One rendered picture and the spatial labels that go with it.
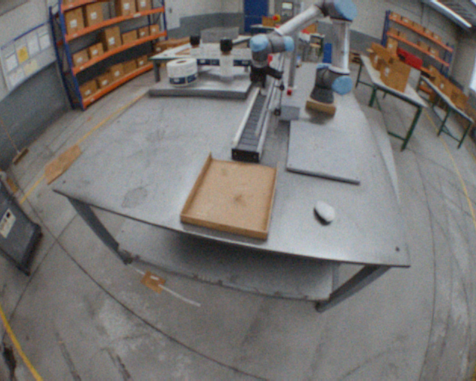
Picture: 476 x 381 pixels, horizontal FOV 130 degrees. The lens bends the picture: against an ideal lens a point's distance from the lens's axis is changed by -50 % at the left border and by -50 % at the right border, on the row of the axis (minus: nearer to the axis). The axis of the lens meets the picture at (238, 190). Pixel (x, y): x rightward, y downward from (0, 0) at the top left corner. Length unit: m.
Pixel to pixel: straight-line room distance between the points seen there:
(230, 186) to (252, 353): 1.00
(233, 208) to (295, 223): 0.20
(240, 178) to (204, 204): 0.16
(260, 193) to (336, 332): 1.10
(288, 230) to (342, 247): 0.18
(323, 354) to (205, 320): 0.77
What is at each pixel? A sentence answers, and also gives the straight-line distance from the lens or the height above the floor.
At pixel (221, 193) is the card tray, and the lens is 0.73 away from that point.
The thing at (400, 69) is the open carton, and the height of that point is 1.07.
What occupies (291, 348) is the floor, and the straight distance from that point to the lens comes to 1.42.
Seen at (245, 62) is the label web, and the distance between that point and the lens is 1.67.
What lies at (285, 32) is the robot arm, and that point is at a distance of 1.14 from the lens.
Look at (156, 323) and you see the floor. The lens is 1.48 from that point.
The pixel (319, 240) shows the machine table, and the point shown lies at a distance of 0.67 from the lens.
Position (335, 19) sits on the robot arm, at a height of 1.39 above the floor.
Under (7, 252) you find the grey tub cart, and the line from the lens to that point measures 2.16.
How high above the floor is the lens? 1.38
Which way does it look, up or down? 48 degrees down
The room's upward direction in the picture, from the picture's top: straight up
